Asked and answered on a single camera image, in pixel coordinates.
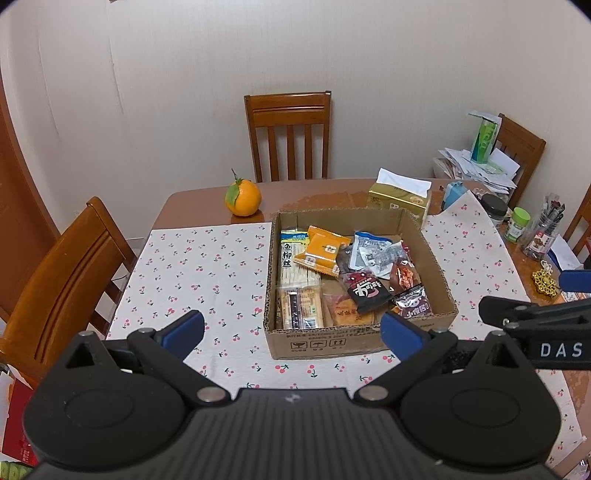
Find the clear cake packet red edge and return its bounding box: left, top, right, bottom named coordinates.
left=321, top=279, right=384, bottom=328

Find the green lid bottle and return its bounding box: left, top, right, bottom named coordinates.
left=503, top=206, right=531, bottom=244

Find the clear brown biscuit packet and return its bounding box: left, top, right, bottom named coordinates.
left=275, top=285, right=325, bottom=331

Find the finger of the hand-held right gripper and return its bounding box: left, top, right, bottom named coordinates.
left=478, top=295, right=546, bottom=327
left=558, top=270, right=591, bottom=293

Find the red paper bag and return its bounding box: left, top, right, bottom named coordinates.
left=0, top=377, right=40, bottom=468

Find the glass jar with pens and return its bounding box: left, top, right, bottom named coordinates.
left=521, top=193, right=567, bottom=262

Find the long fish strip packet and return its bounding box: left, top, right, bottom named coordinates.
left=276, top=229, right=324, bottom=289

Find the clear dark meat packet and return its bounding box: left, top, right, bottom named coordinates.
left=335, top=243, right=366, bottom=278

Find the black red snack packet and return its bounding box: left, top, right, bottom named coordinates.
left=338, top=267, right=393, bottom=316

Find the small blue plastic object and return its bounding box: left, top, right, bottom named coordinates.
left=440, top=181, right=467, bottom=211

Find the cherry print tablecloth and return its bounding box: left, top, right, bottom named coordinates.
left=106, top=189, right=583, bottom=479

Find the gold tissue box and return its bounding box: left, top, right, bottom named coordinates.
left=366, top=167, right=434, bottom=230

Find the black lid jar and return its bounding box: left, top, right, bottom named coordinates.
left=479, top=193, right=509, bottom=227

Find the pile of white papers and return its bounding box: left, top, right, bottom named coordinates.
left=433, top=147, right=520, bottom=195

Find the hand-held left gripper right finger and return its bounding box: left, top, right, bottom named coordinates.
left=353, top=310, right=528, bottom=408

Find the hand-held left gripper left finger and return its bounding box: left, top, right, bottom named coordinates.
left=65, top=309, right=230, bottom=408

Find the white envelope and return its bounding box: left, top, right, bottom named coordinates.
left=547, top=234, right=584, bottom=271

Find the orange fruit with leaf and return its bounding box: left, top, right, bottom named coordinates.
left=224, top=168, right=263, bottom=218

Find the gold ornament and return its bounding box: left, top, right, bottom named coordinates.
left=530, top=270, right=561, bottom=294

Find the wooden chair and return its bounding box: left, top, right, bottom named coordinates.
left=496, top=113, right=547, bottom=204
left=0, top=196, right=137, bottom=389
left=563, top=184, right=591, bottom=260
left=243, top=90, right=332, bottom=184

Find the green white carton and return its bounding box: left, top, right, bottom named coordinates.
left=467, top=110, right=502, bottom=165

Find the cardboard box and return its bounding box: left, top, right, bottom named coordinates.
left=263, top=207, right=460, bottom=361

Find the orange foil snack packet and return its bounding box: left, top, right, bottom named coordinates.
left=389, top=256, right=435, bottom=320

